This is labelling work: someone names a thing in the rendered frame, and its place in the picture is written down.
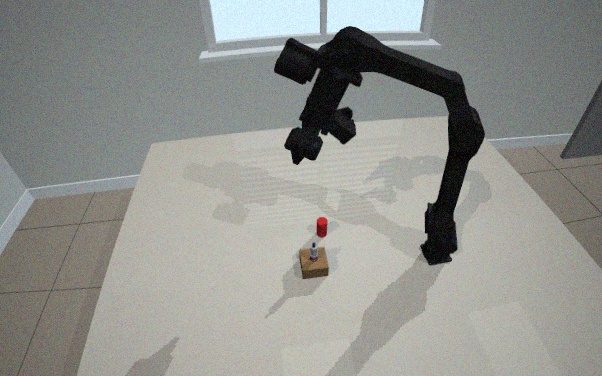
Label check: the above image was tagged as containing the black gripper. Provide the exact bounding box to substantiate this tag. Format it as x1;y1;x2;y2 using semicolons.
284;88;340;165

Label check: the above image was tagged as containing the tan wooden block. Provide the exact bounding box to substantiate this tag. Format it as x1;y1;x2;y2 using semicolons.
299;246;329;279

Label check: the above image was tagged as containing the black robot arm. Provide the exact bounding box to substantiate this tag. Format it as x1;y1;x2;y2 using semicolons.
274;26;485;266

